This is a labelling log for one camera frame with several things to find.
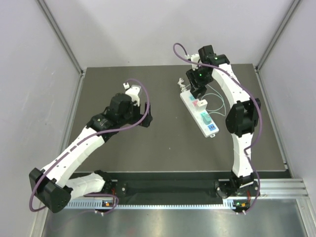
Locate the teal charger plug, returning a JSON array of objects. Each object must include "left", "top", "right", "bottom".
[{"left": 202, "top": 114, "right": 212, "bottom": 125}]

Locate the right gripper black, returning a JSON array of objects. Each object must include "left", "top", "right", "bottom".
[{"left": 186, "top": 64, "right": 213, "bottom": 92}]

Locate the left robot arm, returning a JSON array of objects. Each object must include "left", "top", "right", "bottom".
[{"left": 29, "top": 92, "right": 153, "bottom": 213}]

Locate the white power strip cord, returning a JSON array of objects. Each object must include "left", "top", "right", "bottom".
[{"left": 176, "top": 77, "right": 188, "bottom": 91}]

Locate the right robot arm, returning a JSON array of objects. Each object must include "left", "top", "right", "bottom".
[{"left": 180, "top": 45, "right": 262, "bottom": 196}]

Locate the slotted cable duct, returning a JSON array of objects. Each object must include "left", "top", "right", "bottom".
[{"left": 65, "top": 197, "right": 247, "bottom": 210}]

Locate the black cube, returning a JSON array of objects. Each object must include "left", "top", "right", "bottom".
[{"left": 190, "top": 86, "right": 207, "bottom": 99}]

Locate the aluminium front rail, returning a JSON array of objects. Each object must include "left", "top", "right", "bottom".
[{"left": 256, "top": 179, "right": 309, "bottom": 200}]

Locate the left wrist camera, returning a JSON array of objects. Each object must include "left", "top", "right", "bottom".
[{"left": 123, "top": 82, "right": 142, "bottom": 107}]

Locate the aluminium frame post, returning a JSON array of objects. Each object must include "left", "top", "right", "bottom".
[
  {"left": 254, "top": 0, "right": 302, "bottom": 73},
  {"left": 35, "top": 0, "right": 84, "bottom": 75}
]

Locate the left aluminium frame post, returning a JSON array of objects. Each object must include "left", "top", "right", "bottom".
[{"left": 35, "top": 0, "right": 84, "bottom": 75}]

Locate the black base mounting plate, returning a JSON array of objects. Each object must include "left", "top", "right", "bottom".
[{"left": 109, "top": 171, "right": 258, "bottom": 204}]

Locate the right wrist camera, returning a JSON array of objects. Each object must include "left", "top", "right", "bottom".
[{"left": 185, "top": 53, "right": 200, "bottom": 71}]

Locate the right aluminium frame post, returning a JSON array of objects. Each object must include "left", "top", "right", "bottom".
[{"left": 254, "top": 0, "right": 302, "bottom": 73}]

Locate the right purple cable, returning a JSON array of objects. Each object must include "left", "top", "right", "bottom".
[{"left": 172, "top": 43, "right": 261, "bottom": 213}]

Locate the white power strip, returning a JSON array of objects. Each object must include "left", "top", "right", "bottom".
[{"left": 180, "top": 90, "right": 219, "bottom": 138}]

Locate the purple cable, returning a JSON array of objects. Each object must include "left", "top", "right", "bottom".
[
  {"left": 28, "top": 79, "right": 150, "bottom": 213},
  {"left": 172, "top": 43, "right": 261, "bottom": 213}
]

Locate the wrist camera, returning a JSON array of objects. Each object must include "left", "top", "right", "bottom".
[
  {"left": 185, "top": 53, "right": 200, "bottom": 71},
  {"left": 123, "top": 82, "right": 142, "bottom": 107}
]

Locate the white charger adapter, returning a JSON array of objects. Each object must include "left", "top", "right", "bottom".
[{"left": 196, "top": 99, "right": 207, "bottom": 112}]

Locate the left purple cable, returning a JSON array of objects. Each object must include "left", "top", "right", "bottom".
[{"left": 28, "top": 79, "right": 150, "bottom": 213}]

